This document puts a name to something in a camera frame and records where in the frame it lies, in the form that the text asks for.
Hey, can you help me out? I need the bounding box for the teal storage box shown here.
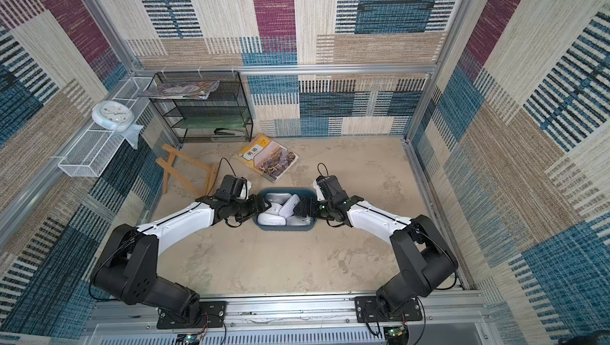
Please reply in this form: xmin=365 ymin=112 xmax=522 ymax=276
xmin=254 ymin=188 xmax=317 ymax=232

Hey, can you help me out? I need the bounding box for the wooden tabletop easel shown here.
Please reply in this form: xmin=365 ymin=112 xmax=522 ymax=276
xmin=156 ymin=144 xmax=219 ymax=197

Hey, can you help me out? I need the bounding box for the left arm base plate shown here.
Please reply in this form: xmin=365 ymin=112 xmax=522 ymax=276
xmin=157 ymin=301 xmax=227 ymax=330

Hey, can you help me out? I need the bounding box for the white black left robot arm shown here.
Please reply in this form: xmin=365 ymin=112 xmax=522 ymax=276
xmin=91 ymin=195 xmax=269 ymax=326

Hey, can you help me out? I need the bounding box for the yellow English textbook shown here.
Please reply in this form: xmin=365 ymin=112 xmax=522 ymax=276
xmin=234 ymin=134 xmax=299 ymax=182

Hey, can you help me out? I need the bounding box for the white round clock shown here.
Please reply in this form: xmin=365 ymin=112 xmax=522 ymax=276
xmin=91 ymin=100 xmax=135 ymax=132

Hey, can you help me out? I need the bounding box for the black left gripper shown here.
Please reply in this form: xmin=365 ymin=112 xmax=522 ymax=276
xmin=229 ymin=192 xmax=273 ymax=221

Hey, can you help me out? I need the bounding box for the white oval mouse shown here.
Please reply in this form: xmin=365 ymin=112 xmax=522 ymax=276
xmin=257 ymin=213 xmax=287 ymax=227

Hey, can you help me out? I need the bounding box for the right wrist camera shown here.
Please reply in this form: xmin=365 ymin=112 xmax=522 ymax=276
xmin=313 ymin=175 xmax=348 ymax=203

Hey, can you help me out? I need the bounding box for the white wire wall basket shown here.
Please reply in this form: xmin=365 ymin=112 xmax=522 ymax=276
xmin=58 ymin=77 xmax=152 ymax=178

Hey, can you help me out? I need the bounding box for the white mouse in box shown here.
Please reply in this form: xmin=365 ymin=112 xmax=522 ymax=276
xmin=265 ymin=202 xmax=282 ymax=216

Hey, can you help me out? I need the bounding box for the black mesh shelf rack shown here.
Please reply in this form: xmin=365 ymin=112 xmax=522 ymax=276
xmin=151 ymin=71 xmax=254 ymax=144

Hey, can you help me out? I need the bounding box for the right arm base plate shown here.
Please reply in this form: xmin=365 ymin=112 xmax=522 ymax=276
xmin=354 ymin=296 xmax=424 ymax=324

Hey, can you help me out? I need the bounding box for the black stapler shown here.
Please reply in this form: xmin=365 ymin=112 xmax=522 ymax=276
xmin=214 ymin=128 xmax=246 ymax=137

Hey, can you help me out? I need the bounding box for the silver grey mouse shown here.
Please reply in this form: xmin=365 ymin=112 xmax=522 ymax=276
xmin=265 ymin=193 xmax=292 ymax=205

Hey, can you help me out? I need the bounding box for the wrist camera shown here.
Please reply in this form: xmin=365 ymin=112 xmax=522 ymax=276
xmin=313 ymin=175 xmax=348 ymax=203
xmin=215 ymin=175 xmax=251 ymax=201

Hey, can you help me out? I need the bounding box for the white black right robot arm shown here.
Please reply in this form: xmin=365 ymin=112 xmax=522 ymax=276
xmin=295 ymin=196 xmax=458 ymax=319

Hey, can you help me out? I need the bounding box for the colourful magazine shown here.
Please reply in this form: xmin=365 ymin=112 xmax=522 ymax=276
xmin=137 ymin=81 xmax=220 ymax=100

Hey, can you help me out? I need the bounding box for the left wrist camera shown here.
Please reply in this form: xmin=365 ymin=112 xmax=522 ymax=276
xmin=215 ymin=175 xmax=251 ymax=201

